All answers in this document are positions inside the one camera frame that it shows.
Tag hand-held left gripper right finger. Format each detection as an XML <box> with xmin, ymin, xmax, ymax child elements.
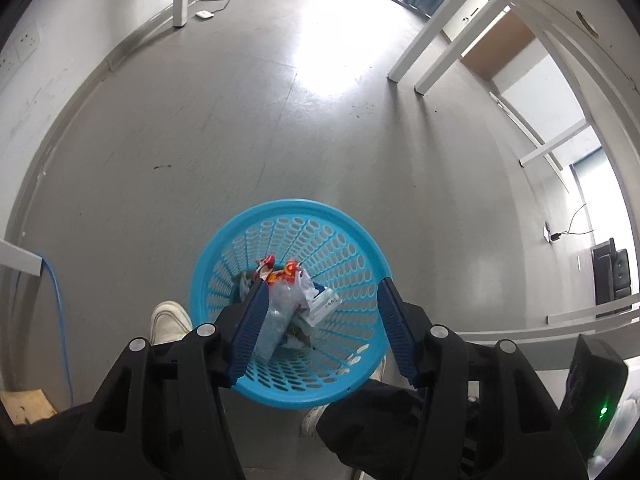
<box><xmin>377</xmin><ymin>277</ymin><xmax>588</xmax><ymax>478</ymax></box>

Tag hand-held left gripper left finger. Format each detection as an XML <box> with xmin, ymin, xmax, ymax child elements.
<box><xmin>60</xmin><ymin>280</ymin><xmax>271</xmax><ymax>478</ymax></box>

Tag red printed plastic wrapper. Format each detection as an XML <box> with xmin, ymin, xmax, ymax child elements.
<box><xmin>256</xmin><ymin>255</ymin><xmax>318</xmax><ymax>311</ymax></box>

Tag white paper carton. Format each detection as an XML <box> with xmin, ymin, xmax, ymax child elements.
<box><xmin>300</xmin><ymin>285</ymin><xmax>341</xmax><ymax>332</ymax></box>

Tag blue plastic basket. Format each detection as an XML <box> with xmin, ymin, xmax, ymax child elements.
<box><xmin>190</xmin><ymin>199</ymin><xmax>393</xmax><ymax>408</ymax></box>

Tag person's left white shoe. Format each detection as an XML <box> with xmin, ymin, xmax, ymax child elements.
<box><xmin>150</xmin><ymin>301</ymin><xmax>193</xmax><ymax>346</ymax></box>

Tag person's white shoe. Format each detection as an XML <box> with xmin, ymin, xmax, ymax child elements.
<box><xmin>150</xmin><ymin>301</ymin><xmax>193</xmax><ymax>346</ymax></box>
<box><xmin>300</xmin><ymin>357</ymin><xmax>388</xmax><ymax>438</ymax></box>

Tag person's black pants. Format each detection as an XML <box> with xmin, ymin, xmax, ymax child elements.
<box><xmin>0</xmin><ymin>377</ymin><xmax>501</xmax><ymax>480</ymax></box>

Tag person's right white shoe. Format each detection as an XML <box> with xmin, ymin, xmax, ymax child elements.
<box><xmin>300</xmin><ymin>357</ymin><xmax>388</xmax><ymax>438</ymax></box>

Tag black sofa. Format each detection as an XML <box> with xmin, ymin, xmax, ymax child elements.
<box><xmin>590</xmin><ymin>237</ymin><xmax>633</xmax><ymax>307</ymax></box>

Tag cardboard piece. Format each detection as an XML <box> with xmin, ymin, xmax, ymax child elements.
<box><xmin>0</xmin><ymin>387</ymin><xmax>57</xmax><ymax>427</ymax></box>

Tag white table crossbar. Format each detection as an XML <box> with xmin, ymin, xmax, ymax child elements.
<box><xmin>520</xmin><ymin>119</ymin><xmax>587</xmax><ymax>168</ymax></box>

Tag white board edge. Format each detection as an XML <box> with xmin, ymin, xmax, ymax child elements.
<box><xmin>0</xmin><ymin>239</ymin><xmax>43</xmax><ymax>277</ymax></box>

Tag brown wooden wardrobe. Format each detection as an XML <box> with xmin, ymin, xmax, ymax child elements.
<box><xmin>460</xmin><ymin>10</ymin><xmax>537</xmax><ymax>81</ymax></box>

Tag black wall charger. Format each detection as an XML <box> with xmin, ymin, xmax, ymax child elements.
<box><xmin>542</xmin><ymin>203</ymin><xmax>596</xmax><ymax>245</ymax></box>

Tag blue cable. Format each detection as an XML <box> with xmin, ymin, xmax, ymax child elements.
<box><xmin>41</xmin><ymin>255</ymin><xmax>75</xmax><ymax>406</ymax></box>

